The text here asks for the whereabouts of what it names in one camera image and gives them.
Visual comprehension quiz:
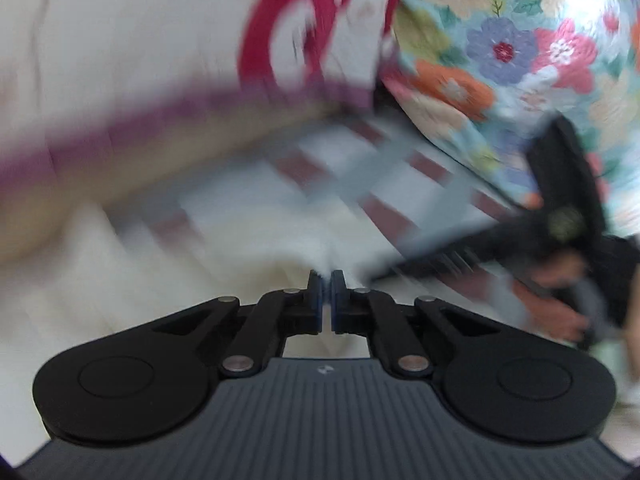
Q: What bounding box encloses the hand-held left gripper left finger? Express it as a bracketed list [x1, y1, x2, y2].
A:
[150, 269, 323, 378]

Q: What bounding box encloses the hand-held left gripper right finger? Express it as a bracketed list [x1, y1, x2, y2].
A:
[330, 269, 501, 380]

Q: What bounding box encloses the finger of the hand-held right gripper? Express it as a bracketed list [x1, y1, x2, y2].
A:
[360, 220, 506, 283]

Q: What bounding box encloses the white fluffy towel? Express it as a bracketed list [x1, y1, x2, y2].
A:
[0, 200, 381, 466]

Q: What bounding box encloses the person's right hand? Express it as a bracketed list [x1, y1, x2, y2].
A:
[515, 252, 596, 346]

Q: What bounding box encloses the checked bed sheet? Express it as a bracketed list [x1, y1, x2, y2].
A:
[135, 110, 531, 311]

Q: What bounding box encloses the floral quilt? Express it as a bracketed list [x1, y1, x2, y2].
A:
[380, 0, 640, 241]

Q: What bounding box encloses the beige upholstered headboard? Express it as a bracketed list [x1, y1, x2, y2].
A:
[0, 95, 351, 261]

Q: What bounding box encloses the cream bear print cover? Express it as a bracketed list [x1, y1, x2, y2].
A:
[0, 0, 406, 181]

